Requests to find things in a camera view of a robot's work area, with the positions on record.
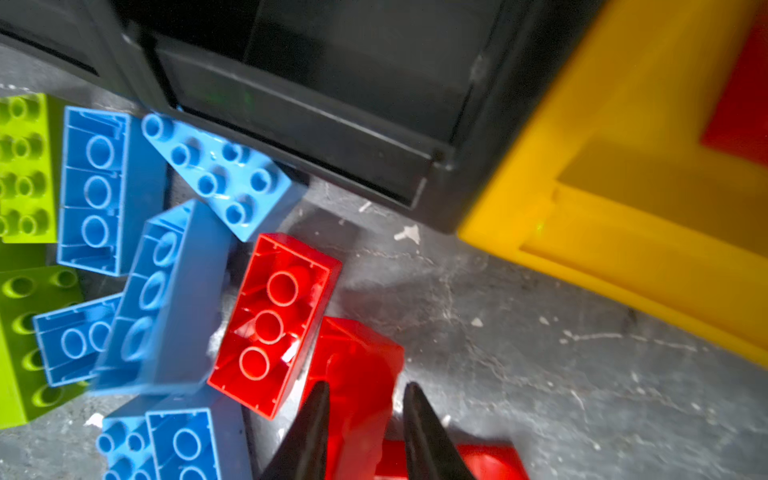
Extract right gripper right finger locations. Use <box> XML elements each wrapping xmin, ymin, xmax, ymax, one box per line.
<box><xmin>402</xmin><ymin>382</ymin><xmax>475</xmax><ymax>480</ymax></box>

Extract red lego brick pile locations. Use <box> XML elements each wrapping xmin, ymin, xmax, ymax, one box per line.
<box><xmin>208</xmin><ymin>233</ymin><xmax>527</xmax><ymax>479</ymax></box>

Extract yellow bin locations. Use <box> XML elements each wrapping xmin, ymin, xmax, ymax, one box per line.
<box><xmin>458</xmin><ymin>1</ymin><xmax>767</xmax><ymax>365</ymax></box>

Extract blue lego brick top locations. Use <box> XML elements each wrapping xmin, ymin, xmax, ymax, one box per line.
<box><xmin>141</xmin><ymin>113</ymin><xmax>307</xmax><ymax>242</ymax></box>

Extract left black bin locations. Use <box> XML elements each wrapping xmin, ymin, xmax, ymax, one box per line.
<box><xmin>1</xmin><ymin>1</ymin><xmax>141</xmax><ymax>101</ymax></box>

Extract green lego brick side-lying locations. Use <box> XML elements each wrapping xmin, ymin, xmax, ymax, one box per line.
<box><xmin>1</xmin><ymin>266</ymin><xmax>85</xmax><ymax>429</ymax></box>

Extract middle black bin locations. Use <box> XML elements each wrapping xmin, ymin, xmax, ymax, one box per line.
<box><xmin>113</xmin><ymin>1</ymin><xmax>602</xmax><ymax>233</ymax></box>

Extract green lego brick upper right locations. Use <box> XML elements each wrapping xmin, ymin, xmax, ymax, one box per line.
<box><xmin>1</xmin><ymin>93</ymin><xmax>66</xmax><ymax>244</ymax></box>

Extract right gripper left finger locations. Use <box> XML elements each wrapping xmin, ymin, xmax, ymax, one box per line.
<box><xmin>260</xmin><ymin>381</ymin><xmax>330</xmax><ymax>480</ymax></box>

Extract black bin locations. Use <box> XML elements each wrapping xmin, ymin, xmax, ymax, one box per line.
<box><xmin>113</xmin><ymin>1</ymin><xmax>602</xmax><ymax>233</ymax></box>
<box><xmin>1</xmin><ymin>1</ymin><xmax>141</xmax><ymax>101</ymax></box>

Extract blue lego brick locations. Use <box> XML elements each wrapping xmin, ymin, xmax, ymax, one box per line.
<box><xmin>141</xmin><ymin>113</ymin><xmax>307</xmax><ymax>242</ymax></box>
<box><xmin>33</xmin><ymin>293</ymin><xmax>123</xmax><ymax>387</ymax></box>
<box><xmin>88</xmin><ymin>200</ymin><xmax>233</xmax><ymax>395</ymax></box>
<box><xmin>95</xmin><ymin>386</ymin><xmax>253</xmax><ymax>480</ymax></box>
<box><xmin>57</xmin><ymin>106</ymin><xmax>167</xmax><ymax>277</ymax></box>

